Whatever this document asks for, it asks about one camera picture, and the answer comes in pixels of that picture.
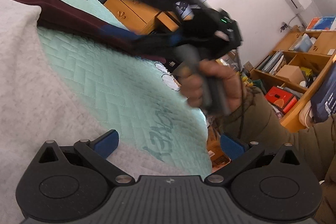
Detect wooden bookshelf with clutter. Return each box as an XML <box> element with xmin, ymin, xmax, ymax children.
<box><xmin>251</xmin><ymin>18</ymin><xmax>335</xmax><ymax>132</ymax></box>

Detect person's right hand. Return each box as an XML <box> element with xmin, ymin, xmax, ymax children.
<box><xmin>180</xmin><ymin>60</ymin><xmax>247</xmax><ymax>112</ymax></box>

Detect olive jacket right forearm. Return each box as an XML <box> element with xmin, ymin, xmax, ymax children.
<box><xmin>217</xmin><ymin>86</ymin><xmax>335</xmax><ymax>223</ymax></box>

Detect maroon and grey sweatshirt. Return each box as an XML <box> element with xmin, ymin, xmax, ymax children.
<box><xmin>1</xmin><ymin>0</ymin><xmax>191</xmax><ymax>223</ymax></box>

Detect mint quilted bee bedspread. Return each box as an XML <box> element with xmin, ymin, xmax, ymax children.
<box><xmin>38</xmin><ymin>26</ymin><xmax>211</xmax><ymax>177</ymax></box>

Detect yellow wooden cabinet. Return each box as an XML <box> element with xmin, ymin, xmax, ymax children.
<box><xmin>104</xmin><ymin>0</ymin><xmax>179</xmax><ymax>35</ymax></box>

